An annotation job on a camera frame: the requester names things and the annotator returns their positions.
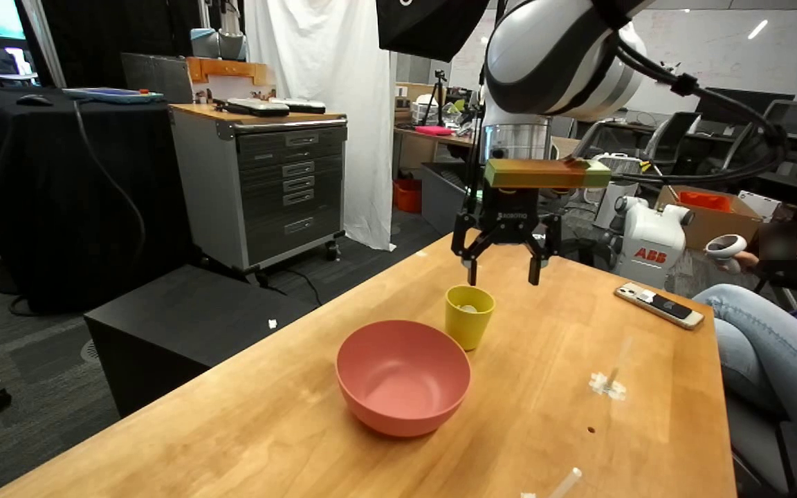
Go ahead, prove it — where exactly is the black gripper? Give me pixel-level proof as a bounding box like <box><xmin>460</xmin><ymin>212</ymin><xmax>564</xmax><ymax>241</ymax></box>
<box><xmin>448</xmin><ymin>188</ymin><xmax>564</xmax><ymax>287</ymax></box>

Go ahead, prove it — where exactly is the yellow plastic cup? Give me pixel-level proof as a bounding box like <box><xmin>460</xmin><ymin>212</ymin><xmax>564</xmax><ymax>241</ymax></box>
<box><xmin>442</xmin><ymin>281</ymin><xmax>498</xmax><ymax>353</ymax></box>

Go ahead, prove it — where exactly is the pink plastic bowl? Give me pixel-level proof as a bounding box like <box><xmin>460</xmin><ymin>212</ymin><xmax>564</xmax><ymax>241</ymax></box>
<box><xmin>333</xmin><ymin>317</ymin><xmax>474</xmax><ymax>440</ymax></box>

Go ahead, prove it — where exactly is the white VR controller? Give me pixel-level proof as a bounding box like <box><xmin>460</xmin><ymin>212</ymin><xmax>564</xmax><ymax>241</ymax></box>
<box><xmin>704</xmin><ymin>230</ymin><xmax>752</xmax><ymax>263</ymax></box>

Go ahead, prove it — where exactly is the red bucket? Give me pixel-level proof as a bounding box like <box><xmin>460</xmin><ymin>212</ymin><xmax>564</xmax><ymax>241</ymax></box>
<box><xmin>393</xmin><ymin>175</ymin><xmax>426</xmax><ymax>219</ymax></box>

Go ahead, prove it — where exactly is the white ABB robot part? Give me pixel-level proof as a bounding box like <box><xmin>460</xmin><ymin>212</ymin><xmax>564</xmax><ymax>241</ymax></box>
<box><xmin>613</xmin><ymin>193</ymin><xmax>693</xmax><ymax>287</ymax></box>

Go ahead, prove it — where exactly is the pink red tray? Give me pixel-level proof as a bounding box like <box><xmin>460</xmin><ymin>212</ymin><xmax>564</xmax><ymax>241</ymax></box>
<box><xmin>413</xmin><ymin>121</ymin><xmax>458</xmax><ymax>140</ymax></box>

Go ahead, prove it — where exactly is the black white remote control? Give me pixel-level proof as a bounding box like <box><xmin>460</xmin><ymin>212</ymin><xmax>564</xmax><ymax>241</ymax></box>
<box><xmin>613</xmin><ymin>278</ymin><xmax>707</xmax><ymax>332</ymax></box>

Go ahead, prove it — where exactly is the small black tripod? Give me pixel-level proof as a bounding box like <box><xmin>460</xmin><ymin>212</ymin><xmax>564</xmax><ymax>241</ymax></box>
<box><xmin>422</xmin><ymin>67</ymin><xmax>453</xmax><ymax>128</ymax></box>

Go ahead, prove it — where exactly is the brown cardboard box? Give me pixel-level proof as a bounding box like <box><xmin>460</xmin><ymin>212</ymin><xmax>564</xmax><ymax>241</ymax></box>
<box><xmin>657</xmin><ymin>181</ymin><xmax>770</xmax><ymax>259</ymax></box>

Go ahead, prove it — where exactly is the white curtain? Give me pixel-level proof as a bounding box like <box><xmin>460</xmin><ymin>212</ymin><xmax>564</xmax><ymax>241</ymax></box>
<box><xmin>243</xmin><ymin>0</ymin><xmax>398</xmax><ymax>253</ymax></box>

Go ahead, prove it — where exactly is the grey drawer cabinet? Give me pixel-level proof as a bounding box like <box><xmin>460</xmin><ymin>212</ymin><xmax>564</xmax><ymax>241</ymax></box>
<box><xmin>168</xmin><ymin>103</ymin><xmax>352</xmax><ymax>276</ymax></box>

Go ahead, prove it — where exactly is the black softbox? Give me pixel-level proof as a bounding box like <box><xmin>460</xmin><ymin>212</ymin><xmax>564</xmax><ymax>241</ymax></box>
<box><xmin>375</xmin><ymin>0</ymin><xmax>496</xmax><ymax>64</ymax></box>

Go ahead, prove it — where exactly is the flat black device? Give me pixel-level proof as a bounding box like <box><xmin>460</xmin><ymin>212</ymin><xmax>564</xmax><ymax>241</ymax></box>
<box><xmin>271</xmin><ymin>96</ymin><xmax>329</xmax><ymax>115</ymax></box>

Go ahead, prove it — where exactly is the leg in blue jeans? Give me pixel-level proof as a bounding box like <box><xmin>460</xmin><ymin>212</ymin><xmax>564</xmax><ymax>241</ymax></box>
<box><xmin>693</xmin><ymin>281</ymin><xmax>797</xmax><ymax>446</ymax></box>

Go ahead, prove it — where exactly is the black keyboard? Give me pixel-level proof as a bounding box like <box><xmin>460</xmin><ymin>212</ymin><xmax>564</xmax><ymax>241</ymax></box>
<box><xmin>214</xmin><ymin>94</ymin><xmax>292</xmax><ymax>118</ymax></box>

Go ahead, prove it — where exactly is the dark grey seat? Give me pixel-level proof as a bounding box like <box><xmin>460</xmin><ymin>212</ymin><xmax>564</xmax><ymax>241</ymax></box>
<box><xmin>726</xmin><ymin>390</ymin><xmax>797</xmax><ymax>498</ymax></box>

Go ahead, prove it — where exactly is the low black platform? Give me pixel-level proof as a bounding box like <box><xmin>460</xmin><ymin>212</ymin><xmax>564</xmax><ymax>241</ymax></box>
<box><xmin>84</xmin><ymin>259</ymin><xmax>325</xmax><ymax>418</ymax></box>

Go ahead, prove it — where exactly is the orange wooden box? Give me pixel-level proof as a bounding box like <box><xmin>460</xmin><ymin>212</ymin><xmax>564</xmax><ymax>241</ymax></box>
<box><xmin>184</xmin><ymin>56</ymin><xmax>278</xmax><ymax>104</ymax></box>

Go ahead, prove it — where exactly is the teal container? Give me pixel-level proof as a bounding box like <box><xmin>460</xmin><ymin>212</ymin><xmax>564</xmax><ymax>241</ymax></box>
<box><xmin>188</xmin><ymin>24</ymin><xmax>221</xmax><ymax>60</ymax></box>

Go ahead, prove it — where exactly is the flat blue item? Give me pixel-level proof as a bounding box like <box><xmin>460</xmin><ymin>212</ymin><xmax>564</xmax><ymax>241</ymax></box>
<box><xmin>65</xmin><ymin>86</ymin><xmax>166</xmax><ymax>104</ymax></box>

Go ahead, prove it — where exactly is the black backdrop cloth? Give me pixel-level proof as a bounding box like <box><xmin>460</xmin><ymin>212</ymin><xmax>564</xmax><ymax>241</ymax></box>
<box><xmin>42</xmin><ymin>0</ymin><xmax>207</xmax><ymax>92</ymax></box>

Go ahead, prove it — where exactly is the wrist camera on wooden mount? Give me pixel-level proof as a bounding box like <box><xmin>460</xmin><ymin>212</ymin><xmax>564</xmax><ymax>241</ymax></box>
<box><xmin>482</xmin><ymin>152</ymin><xmax>614</xmax><ymax>193</ymax></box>

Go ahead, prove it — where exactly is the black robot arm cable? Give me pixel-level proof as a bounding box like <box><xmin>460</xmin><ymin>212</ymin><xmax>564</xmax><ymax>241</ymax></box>
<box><xmin>601</xmin><ymin>32</ymin><xmax>790</xmax><ymax>188</ymax></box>

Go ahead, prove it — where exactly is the thin white cable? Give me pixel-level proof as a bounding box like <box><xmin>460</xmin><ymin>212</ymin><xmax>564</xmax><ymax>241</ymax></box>
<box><xmin>70</xmin><ymin>96</ymin><xmax>150</xmax><ymax>278</ymax></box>

